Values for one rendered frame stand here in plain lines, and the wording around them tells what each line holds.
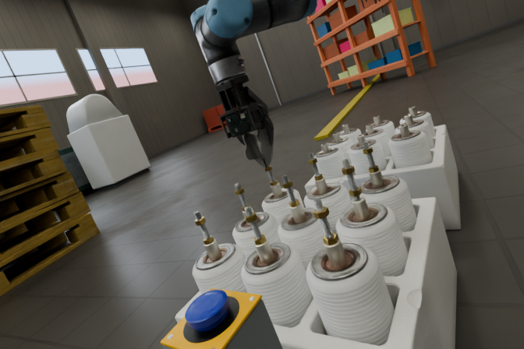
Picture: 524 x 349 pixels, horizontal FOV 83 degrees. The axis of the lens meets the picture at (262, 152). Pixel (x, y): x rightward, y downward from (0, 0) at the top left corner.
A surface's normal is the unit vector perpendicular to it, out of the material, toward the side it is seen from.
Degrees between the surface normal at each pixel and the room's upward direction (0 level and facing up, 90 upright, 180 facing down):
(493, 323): 0
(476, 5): 90
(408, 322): 0
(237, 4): 90
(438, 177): 90
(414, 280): 0
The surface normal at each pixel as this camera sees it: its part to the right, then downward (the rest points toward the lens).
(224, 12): 0.33, 0.04
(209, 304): -0.35, -0.92
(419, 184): -0.51, 0.33
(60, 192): 0.87, -0.26
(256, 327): 0.77, -0.18
